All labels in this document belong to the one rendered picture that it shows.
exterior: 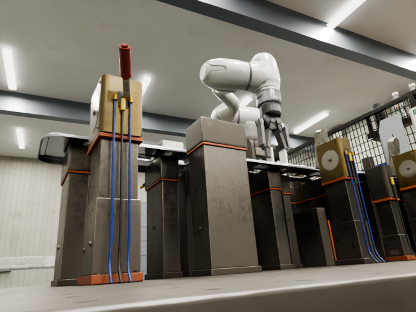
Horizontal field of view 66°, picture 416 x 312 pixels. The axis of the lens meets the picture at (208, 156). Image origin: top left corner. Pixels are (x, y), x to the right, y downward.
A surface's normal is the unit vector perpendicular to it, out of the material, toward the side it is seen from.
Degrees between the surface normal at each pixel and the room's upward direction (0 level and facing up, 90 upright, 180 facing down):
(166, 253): 90
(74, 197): 90
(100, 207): 90
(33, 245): 90
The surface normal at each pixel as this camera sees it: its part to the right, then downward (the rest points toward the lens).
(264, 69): 0.17, -0.36
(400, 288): 0.44, -0.33
